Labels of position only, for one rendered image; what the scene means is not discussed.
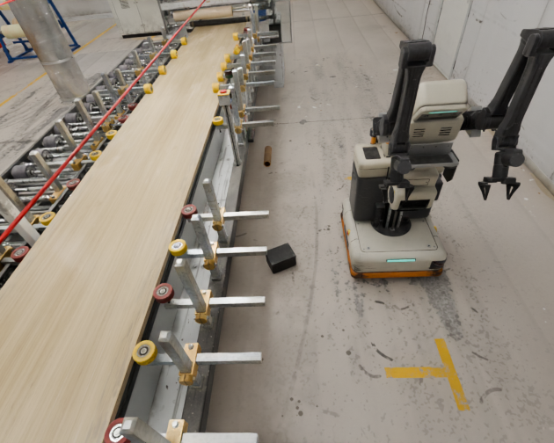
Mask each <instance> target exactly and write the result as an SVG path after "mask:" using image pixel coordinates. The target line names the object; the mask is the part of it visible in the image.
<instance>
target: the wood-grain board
mask: <svg viewBox="0 0 554 443"><path fill-rule="evenodd" d="M244 28H245V25H231V26H221V27H211V28H201V29H193V31H192V32H191V33H190V35H189V36H188V37H187V45H182V46H181V47H180V49H179V50H178V52H177V53H178V58H177V59H171V60H170V62H169V63H168V64H167V66H166V71H167V73H166V75H160V76H159V77H158V78H157V80H156V81H155V82H154V83H153V84H152V86H153V90H154V91H153V93H150V94H145V96H144V97H143V98H142V100H141V101H140V103H139V104H138V105H137V107H136V108H135V109H134V110H133V111H132V113H131V114H130V115H129V117H128V119H127V120H126V121H125V123H124V124H123V125H122V127H121V128H120V130H119V131H118V132H117V134H116V135H115V136H114V138H112V140H111V141H110V143H109V144H108V145H107V147H106V148H105V150H104V151H103V152H102V154H101V155H100V156H99V158H98V159H97V161H96V162H95V163H94V165H92V167H91V168H90V170H89V171H88V172H87V174H86V175H85V176H84V178H83V179H82V181H81V182H80V183H79V185H78V186H77V188H76V189H75V190H74V192H73V193H72V194H71V195H70V196H69V198H68V199H67V201H66V202H65V203H64V205H63V206H62V208H61V209H60V210H59V212H58V213H57V214H56V216H55V217H54V219H53V220H52V221H51V222H50V223H49V225H48V226H47V228H46V229H45V230H44V232H43V233H42V234H41V236H40V237H39V239H38V240H37V241H36V243H35V244H34V245H33V247H32V248H31V249H30V250H29V252H28V253H27V254H26V256H25V257H24V259H23V260H22V261H21V263H20V264H19V265H18V267H17V268H16V270H15V271H14V273H13V274H12V275H11V276H10V278H9V279H8V280H7V281H6V283H5V284H4V286H3V287H2V288H1V290H0V443H105V442H104V436H105V432H106V428H107V427H108V426H109V425H110V424H111V423H112V422H113V421H114V420H115V417H116V414H117V411H118V409H119V406H120V401H121V398H122V396H123V393H124V390H125V387H126V385H127V382H128V377H129V375H130V372H131V369H132V366H133V364H134V359H133V356H132V353H133V350H134V348H135V347H136V346H137V345H138V344H139V343H140V342H141V340H142V335H143V333H144V330H145V327H146V324H147V322H148V319H149V314H150V311H151V309H152V306H153V303H154V300H155V298H154V296H153V291H154V289H155V288H156V287H157V286H158V285H159V284H160V281H161V279H162V276H163V273H164V268H165V266H166V263H167V260H168V257H169V255H170V250H169V245H170V243H171V242H173V241H174V239H175V236H176V234H177V231H178V228H179V224H180V221H181V218H182V214H181V209H182V208H183V207H184V206H185V205H186V203H187V200H188V197H189V194H190V192H191V189H192V186H193V181H194V179H195V176H196V173H197V170H198V168H199V165H200V160H201V158H202V155H203V152H204V149H205V147H206V144H207V141H208V137H209V134H210V131H211V128H212V126H213V121H212V119H213V118H214V117H215V116H216V113H217V110H218V107H219V101H218V97H217V94H218V93H213V90H212V83H219V84H226V83H227V81H228V79H227V78H224V82H218V81H217V78H216V73H217V72H222V70H221V62H225V60H224V54H230V55H234V53H233V51H234V49H233V48H235V46H236V44H238V45H239V44H240V41H241V39H242V38H238V40H233V33H238V34H241V33H243V32H244Z"/></svg>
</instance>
